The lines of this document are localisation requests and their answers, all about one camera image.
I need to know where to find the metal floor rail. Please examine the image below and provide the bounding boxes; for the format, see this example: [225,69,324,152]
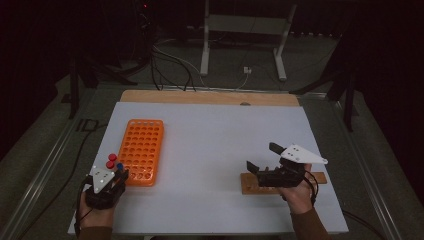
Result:
[0,89,98,240]
[328,98,403,240]

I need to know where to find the grey metal stand frame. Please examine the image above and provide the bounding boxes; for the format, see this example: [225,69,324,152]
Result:
[199,0,298,82]

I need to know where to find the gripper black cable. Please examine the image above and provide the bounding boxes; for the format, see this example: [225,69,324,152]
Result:
[18,123,109,240]
[302,170,386,240]

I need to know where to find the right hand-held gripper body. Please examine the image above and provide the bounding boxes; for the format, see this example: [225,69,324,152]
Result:
[257,143,329,188]

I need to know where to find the black floor cables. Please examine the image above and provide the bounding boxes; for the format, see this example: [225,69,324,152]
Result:
[149,43,198,92]

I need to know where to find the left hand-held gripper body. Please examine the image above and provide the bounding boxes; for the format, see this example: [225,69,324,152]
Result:
[84,166,130,211]

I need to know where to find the dark equipment with red light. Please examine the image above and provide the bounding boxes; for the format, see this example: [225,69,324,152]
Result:
[132,0,156,68]

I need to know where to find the black tripod stand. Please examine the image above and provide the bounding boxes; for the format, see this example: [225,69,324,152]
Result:
[66,54,139,121]
[289,33,361,133]

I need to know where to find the white floor cable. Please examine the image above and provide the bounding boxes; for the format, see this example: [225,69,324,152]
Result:
[153,39,250,91]

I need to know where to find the white table mat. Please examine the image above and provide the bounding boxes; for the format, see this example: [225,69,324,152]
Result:
[67,101,350,235]

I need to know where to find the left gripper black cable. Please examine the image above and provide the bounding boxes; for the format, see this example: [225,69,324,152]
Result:
[18,123,109,240]

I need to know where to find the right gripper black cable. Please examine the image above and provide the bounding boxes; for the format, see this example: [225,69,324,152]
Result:
[302,170,386,240]

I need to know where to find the person's left hand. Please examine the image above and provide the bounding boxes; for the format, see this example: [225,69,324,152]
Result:
[78,199,116,230]

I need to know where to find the person's right hand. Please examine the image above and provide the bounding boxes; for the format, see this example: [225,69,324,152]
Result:
[279,163,316,215]

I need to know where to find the orange plastic tube rack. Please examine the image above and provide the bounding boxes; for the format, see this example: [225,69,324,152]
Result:
[116,118,165,188]

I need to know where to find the wooden tube rack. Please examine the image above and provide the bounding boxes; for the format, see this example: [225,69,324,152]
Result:
[240,171,328,196]

